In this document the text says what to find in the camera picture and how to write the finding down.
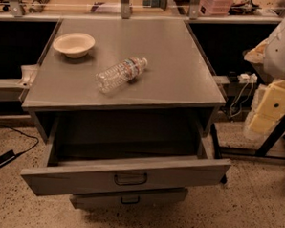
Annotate grey top drawer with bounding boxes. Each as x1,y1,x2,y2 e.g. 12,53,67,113
21,112,230,196

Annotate grey drawer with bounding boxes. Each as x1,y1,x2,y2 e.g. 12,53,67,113
69,188,188,210
21,112,230,196

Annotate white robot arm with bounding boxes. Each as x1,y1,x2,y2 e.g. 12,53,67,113
243,18,285,139

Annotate grey metal drawer cabinet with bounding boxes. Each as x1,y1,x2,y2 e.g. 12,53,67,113
19,11,231,153

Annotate grey bottom drawer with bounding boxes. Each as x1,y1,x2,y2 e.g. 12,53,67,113
69,188,188,210

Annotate pink plastic basket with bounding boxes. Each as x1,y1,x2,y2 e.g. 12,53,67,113
199,0,233,16

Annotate clear plastic water bottle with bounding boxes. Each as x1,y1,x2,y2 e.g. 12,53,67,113
95,57,148,93

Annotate black tool on shelf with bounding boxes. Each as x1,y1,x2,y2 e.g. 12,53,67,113
28,0,50,13

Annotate white charger plugs with cables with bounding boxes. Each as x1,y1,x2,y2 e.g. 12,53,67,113
229,73,257,118

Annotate black power adapter with cable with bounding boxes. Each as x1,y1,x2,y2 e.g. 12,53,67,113
0,126,39,169

